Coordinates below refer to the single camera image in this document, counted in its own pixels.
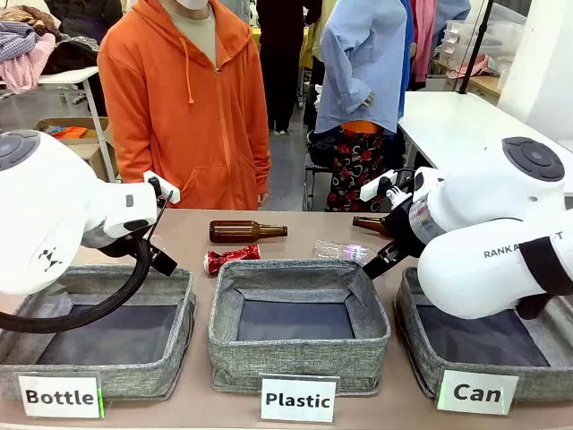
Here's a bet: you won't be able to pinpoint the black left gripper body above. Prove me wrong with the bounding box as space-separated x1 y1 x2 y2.
82 226 149 260

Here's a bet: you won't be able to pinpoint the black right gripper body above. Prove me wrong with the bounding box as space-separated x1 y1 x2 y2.
383 199 432 260

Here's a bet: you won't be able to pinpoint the brown glass bottle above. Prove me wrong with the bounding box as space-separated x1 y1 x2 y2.
209 219 288 245
352 215 394 237

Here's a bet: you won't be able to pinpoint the clear plastic bottle pink label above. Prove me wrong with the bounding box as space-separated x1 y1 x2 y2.
312 239 380 266

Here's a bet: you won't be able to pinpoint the crushed red can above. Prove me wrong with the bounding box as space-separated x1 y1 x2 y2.
203 245 262 275

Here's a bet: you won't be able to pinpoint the grey fabric basket bottle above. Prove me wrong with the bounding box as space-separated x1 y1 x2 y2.
0 263 198 401

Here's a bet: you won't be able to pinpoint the grey fabric basket can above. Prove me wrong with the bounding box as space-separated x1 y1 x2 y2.
393 267 573 402

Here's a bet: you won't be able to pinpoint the grey fabric basket plastic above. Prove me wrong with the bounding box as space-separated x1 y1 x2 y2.
208 258 392 397

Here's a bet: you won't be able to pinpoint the white sign Can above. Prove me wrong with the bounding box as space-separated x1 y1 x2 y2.
436 369 520 417

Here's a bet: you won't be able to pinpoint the black red floral skirt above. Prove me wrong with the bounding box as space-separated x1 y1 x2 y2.
325 124 388 213

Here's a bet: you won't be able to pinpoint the cardboard box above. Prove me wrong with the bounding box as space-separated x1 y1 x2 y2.
33 116 120 183

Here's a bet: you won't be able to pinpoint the white side table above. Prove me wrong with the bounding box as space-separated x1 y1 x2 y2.
397 90 573 198

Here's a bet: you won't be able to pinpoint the person in orange hoodie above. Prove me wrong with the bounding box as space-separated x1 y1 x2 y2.
97 0 272 211

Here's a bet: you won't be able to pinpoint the white sign Plastic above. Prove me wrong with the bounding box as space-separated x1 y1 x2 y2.
258 374 340 425

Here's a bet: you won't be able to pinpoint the white sign Bottle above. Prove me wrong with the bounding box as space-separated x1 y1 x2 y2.
17 372 105 420

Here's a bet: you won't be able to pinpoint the white background table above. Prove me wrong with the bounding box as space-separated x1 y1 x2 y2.
0 65 118 183

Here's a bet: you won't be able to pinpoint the mannequin in blue shirt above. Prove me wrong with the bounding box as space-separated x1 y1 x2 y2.
314 0 409 135

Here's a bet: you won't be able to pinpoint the pink hanging garment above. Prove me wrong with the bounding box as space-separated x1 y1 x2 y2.
410 0 439 84

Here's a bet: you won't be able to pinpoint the black garment pile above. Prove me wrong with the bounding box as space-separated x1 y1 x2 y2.
42 38 100 76

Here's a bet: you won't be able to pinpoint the black pole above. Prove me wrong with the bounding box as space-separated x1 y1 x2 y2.
458 0 494 95

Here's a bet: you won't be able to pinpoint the pink checked cloth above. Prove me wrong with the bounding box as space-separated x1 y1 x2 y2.
0 33 57 96

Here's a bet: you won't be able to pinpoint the person in black clothes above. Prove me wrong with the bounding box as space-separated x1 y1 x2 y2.
257 0 324 136

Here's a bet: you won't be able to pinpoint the clear plastic storage bins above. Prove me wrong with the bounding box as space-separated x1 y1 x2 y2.
440 6 526 77

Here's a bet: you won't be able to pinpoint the blue plaid cloth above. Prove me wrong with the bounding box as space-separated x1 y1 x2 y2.
0 20 38 62

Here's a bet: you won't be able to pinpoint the brown patterned cloth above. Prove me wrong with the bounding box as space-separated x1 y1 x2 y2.
0 4 57 37

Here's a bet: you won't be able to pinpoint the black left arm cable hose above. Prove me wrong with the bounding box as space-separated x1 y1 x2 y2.
0 223 156 334

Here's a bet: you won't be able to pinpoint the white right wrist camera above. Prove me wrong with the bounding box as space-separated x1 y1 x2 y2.
360 169 399 202

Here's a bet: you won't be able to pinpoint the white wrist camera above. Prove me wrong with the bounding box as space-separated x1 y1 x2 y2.
360 169 399 202
142 170 181 205

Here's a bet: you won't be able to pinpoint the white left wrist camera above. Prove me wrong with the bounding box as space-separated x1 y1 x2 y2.
142 170 181 205

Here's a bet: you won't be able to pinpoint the black right arm cable sleeve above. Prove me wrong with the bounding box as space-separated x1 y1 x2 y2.
514 236 573 320

